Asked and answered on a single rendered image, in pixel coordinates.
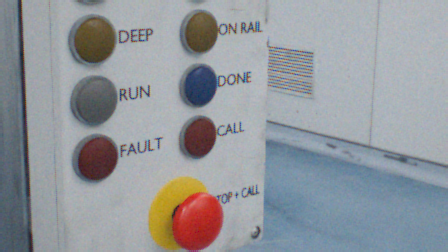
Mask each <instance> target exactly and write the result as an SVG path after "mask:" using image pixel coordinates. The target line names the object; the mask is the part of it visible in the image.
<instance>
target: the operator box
mask: <svg viewBox="0 0 448 252"><path fill-rule="evenodd" d="M196 9H201V10H206V11H209V12H211V13H212V15H214V16H215V18H216V21H217V23H218V28H219V27H220V24H223V23H224V24H226V25H227V34H224V35H222V34H223V33H225V31H226V27H225V26H224V25H223V26H222V27H220V32H221V33H222V34H220V33H218V38H217V41H216V44H215V46H214V47H213V48H212V49H211V50H210V51H209V52H208V53H205V54H202V55H197V54H193V53H189V52H188V51H187V50H186V49H185V48H184V47H183V46H182V44H181V39H180V27H181V24H182V20H183V19H184V18H185V15H187V14H188V13H189V12H191V11H193V10H196ZM269 9H270V0H105V1H103V2H101V3H99V4H88V3H84V2H81V1H79V0H22V23H23V40H24V58H25V92H26V110H27V127H28V144H29V179H30V196H28V197H27V210H28V227H29V232H30V233H33V248H34V252H192V251H188V250H185V249H183V248H182V249H181V250H166V249H164V248H163V247H161V246H159V245H157V244H156V243H155V242H154V240H153V239H152V237H151V235H150V233H149V230H148V213H149V209H150V207H151V202H152V201H153V199H154V198H155V195H156V194H157V193H158V192H159V190H160V189H161V188H162V186H164V185H165V184H166V183H168V182H169V181H170V180H172V179H175V178H178V177H181V176H190V177H193V178H195V179H198V180H199V181H201V183H203V184H204V186H205V187H206V188H207V190H208V194H212V195H213V196H215V197H216V196H217V195H220V194H221V196H220V205H221V206H222V208H223V211H224V223H223V227H222V229H221V231H220V234H219V236H218V237H217V238H216V240H215V241H214V242H213V243H212V244H211V245H210V246H209V247H207V248H205V249H204V250H198V251H193V252H229V251H231V250H235V249H238V248H240V247H244V246H246V245H248V244H250V243H255V242H257V241H259V240H261V239H262V227H263V203H264V179H265V155H266V107H267V82H268V57H269ZM88 14H96V15H100V16H104V17H106V18H107V19H108V20H110V22H111V23H112V24H113V25H114V28H115V30H116V33H117V46H116V49H115V50H114V52H113V55H112V56H111V57H110V59H109V60H108V61H106V62H105V63H103V64H102V65H96V66H91V65H84V64H83V63H81V62H80V61H77V60H76V58H74V57H73V54H72V53H71V51H70V49H69V31H70V30H71V28H72V26H73V24H74V23H75V22H76V21H77V20H78V19H79V18H80V17H81V16H85V15H88ZM258 21H260V25H259V30H262V32H258ZM250 22H252V24H253V27H254V33H253V30H249V33H246V32H247V30H248V28H249V26H250ZM255 22H257V32H256V33H255ZM229 23H231V26H232V27H233V28H234V30H235V23H237V27H236V34H235V33H234V31H233V30H232V29H231V30H230V34H229ZM241 23H246V27H245V29H246V32H245V30H244V29H243V34H241ZM147 28H150V29H152V30H153V34H151V31H150V30H149V31H148V34H151V35H148V41H146V29H147ZM250 28H252V27H251V26H250ZM135 29H137V31H132V35H137V36H136V37H132V41H134V40H137V42H131V30H135ZM139 29H145V31H140V35H144V34H145V36H140V40H144V39H145V42H139ZM122 30H123V31H128V35H129V38H128V41H127V42H124V43H119V31H122ZM196 63H202V64H205V65H209V66H211V67H212V68H213V70H214V71H215V72H216V76H217V82H218V76H225V77H226V84H224V85H223V86H222V87H218V84H217V90H216V95H215V96H214V98H213V99H212V101H211V102H210V103H208V105H206V106H205V107H200V108H197V107H190V106H189V105H187V104H186V103H185V102H184V101H183V100H182V99H181V95H180V90H179V85H180V80H181V76H182V74H183V73H184V72H185V70H186V68H188V67H189V66H190V65H193V64H196ZM243 72H245V83H244V84H243V81H242V80H241V79H240V78H239V84H237V73H239V75H240V76H241V77H242V78H243ZM246 72H251V73H248V76H251V77H250V78H248V81H250V80H251V82H250V83H246ZM231 74H234V75H235V76H236V81H235V77H234V76H230V77H229V83H230V84H232V83H233V82H234V81H235V84H232V85H229V84H227V77H228V76H229V75H231ZM91 75H98V76H104V77H106V78H108V79H109V80H111V81H112V83H113V84H114V86H115V88H116V89H117V96H118V99H117V108H116V110H115V111H114V113H113V115H112V116H111V117H110V118H109V120H107V121H106V122H104V123H102V124H100V125H87V124H85V123H83V122H80V121H79V120H78V119H77V118H76V117H75V116H74V114H72V109H71V105H70V98H71V95H72V90H73V88H75V86H76V84H77V83H78V82H79V81H80V80H82V79H83V78H84V77H86V76H91ZM148 85H150V97H147V95H146V94H145V93H144V91H143V90H142V99H140V86H142V88H143V89H144V90H145V91H146V92H147V94H148ZM136 87H138V93H139V94H138V97H137V98H136V99H130V98H129V88H131V97H132V98H135V97H136ZM121 88H124V89H125V90H126V94H125V96H126V97H127V99H128V100H126V99H125V98H124V96H123V95H121V102H120V89H121ZM195 115H203V116H206V117H208V118H211V119H212V121H213V122H214V123H215V126H216V133H217V129H218V128H219V126H222V125H223V126H225V127H223V126H222V127H220V129H219V133H220V134H221V135H222V134H223V133H226V131H227V126H228V124H230V126H231V130H232V132H233V133H231V131H229V132H227V135H223V136H219V135H218V134H217V135H216V143H215V145H214V147H213V149H212V151H211V152H209V153H208V155H207V156H204V157H203V158H200V159H193V158H191V157H189V156H185V154H184V153H183V152H182V151H181V148H180V145H179V136H180V132H181V128H182V126H184V124H185V122H186V121H187V120H188V119H189V118H192V117H193V116H195ZM239 122H241V130H244V131H243V132H239V133H234V123H235V132H236V131H239ZM93 133H101V134H103V135H106V136H107V137H110V138H112V139H113V141H114V142H115V143H116V144H117V148H118V152H119V158H118V162H117V167H116V168H115V170H114V171H113V173H112V174H111V175H110V177H108V178H106V179H105V180H103V181H102V182H96V183H91V182H86V181H84V180H83V179H81V178H79V177H78V176H77V175H76V173H75V171H74V170H73V163H72V161H73V152H74V150H75V148H76V146H77V144H79V142H80V141H81V140H82V139H83V138H84V137H87V136H88V135H91V134H93ZM158 137H163V139H159V149H158V140H155V138H158ZM148 140H150V149H153V148H155V150H154V151H150V152H148ZM139 141H140V152H143V150H144V149H145V141H147V150H146V151H145V152H143V153H140V152H138V142H139ZM131 143H132V144H133V146H134V148H135V149H136V153H137V154H135V152H129V155H128V156H127V154H128V149H129V148H130V145H131ZM121 145H127V146H124V147H122V150H123V149H127V151H124V152H122V157H121ZM256 184H258V190H257V193H258V192H259V194H254V195H252V196H251V195H250V194H248V197H246V198H243V197H242V190H243V188H244V187H246V189H245V190H243V196H246V195H247V192H248V189H249V187H250V190H251V194H252V189H253V185H254V193H256ZM250 190H249V192H250ZM236 191H237V194H239V195H237V198H236V196H235V194H236ZM228 192H231V193H232V196H231V194H230V196H231V198H230V202H228ZM223 194H227V196H226V195H224V197H223V202H226V200H227V202H226V203H225V204H223V203H222V201H221V198H222V196H223Z"/></svg>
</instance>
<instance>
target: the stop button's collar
mask: <svg viewBox="0 0 448 252"><path fill-rule="evenodd" d="M245 189H246V187H244V188H243V190H245ZM243 190H242V197H243V198H246V197H248V194H250V195H251V196H252V195H254V194H259V192H258V193H257V190H258V184H256V193H254V185H253V189H252V194H251V190H250V187H249V189H248V192H247V195H246V196H243ZM249 190H250V192H249ZM197 192H205V193H208V190H207V188H206V187H205V186H204V184H203V183H201V181H199V180H198V179H195V178H193V177H190V176H181V177H178V178H175V179H172V180H170V181H169V182H168V183H166V184H165V185H164V186H162V188H161V189H160V190H159V192H158V193H157V194H156V195H155V198H154V199H153V201H152V202H151V207H150V209H149V213H148V230H149V233H150V235H151V237H152V239H153V240H154V242H155V243H156V244H157V245H159V246H161V247H163V248H164V249H166V250H181V249H182V247H181V246H178V244H177V243H176V242H175V240H174V236H173V231H172V225H173V219H172V214H173V212H174V209H175V207H176V206H177V205H179V204H180V203H182V202H183V201H184V200H185V198H188V197H189V196H190V195H191V194H195V193H197Z"/></svg>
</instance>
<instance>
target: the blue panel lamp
mask: <svg viewBox="0 0 448 252"><path fill-rule="evenodd" d="M216 86H217V82H216V76H215V74H214V73H213V72H212V70H211V69H210V68H208V67H205V66H199V67H197V68H194V69H193V70H192V72H190V73H189V76H188V77H187V79H186V81H185V95H186V97H187V99H188V100H189V102H190V103H192V104H193V105H196V106H200V105H204V104H205V103H208V102H209V101H210V100H211V99H212V98H213V96H214V95H215V93H216Z"/></svg>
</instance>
